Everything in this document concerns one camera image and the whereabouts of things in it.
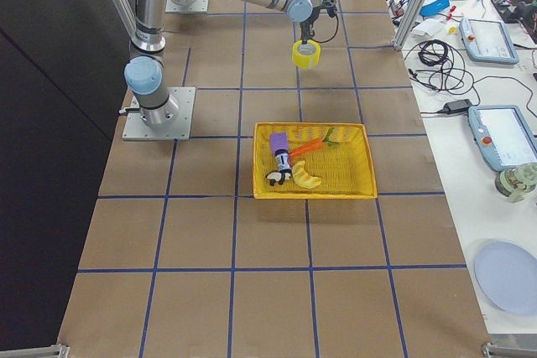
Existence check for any toy croissant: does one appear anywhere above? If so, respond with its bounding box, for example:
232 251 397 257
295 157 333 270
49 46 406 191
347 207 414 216
292 160 322 189

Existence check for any teach pendant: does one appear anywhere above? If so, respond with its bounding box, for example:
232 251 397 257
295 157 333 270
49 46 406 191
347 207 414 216
467 105 536 172
459 18 519 65

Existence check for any yellow tape roll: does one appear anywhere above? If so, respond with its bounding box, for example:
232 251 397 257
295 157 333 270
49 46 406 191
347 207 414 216
292 39 321 70

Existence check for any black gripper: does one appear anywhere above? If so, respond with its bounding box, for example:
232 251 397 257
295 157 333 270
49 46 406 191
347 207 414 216
300 9 320 44

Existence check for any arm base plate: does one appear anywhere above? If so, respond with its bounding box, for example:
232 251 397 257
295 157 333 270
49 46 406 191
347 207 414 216
165 0 209 14
122 87 196 141

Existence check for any blue box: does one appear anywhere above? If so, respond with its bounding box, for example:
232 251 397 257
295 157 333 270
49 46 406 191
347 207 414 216
420 0 450 18

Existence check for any purple foam block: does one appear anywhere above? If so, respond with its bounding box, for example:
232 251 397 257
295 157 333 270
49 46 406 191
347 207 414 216
269 132 289 154

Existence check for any black coiled cable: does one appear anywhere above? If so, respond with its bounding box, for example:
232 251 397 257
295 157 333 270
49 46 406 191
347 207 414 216
409 39 479 95

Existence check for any toy carrot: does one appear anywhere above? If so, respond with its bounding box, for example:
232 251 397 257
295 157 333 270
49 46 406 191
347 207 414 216
289 127 339 158

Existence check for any yellow plastic basket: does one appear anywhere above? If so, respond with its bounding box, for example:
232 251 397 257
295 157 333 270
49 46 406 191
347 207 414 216
253 122 378 200

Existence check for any small drink can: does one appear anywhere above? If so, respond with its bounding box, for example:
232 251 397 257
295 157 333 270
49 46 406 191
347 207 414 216
274 148 292 173

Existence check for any glass jar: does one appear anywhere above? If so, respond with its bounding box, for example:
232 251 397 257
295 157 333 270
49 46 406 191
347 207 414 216
494 163 536 203

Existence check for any light blue plate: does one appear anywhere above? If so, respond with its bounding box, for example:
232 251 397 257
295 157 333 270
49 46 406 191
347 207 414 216
474 241 536 316

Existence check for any upper teach pendant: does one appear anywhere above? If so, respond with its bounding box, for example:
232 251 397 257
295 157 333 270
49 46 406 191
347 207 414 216
459 18 519 65

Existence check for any panda plush toy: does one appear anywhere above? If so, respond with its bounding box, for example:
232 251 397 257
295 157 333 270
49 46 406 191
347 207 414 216
265 169 292 186

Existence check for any lower teach pendant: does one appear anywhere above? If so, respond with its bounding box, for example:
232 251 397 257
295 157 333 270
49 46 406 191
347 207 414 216
467 105 536 172

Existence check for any black power adapter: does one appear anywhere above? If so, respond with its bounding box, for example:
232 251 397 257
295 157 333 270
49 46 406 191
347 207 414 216
443 99 473 115

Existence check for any aluminium frame post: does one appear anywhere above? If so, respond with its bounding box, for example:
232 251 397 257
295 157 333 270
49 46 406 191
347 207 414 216
392 0 446 52

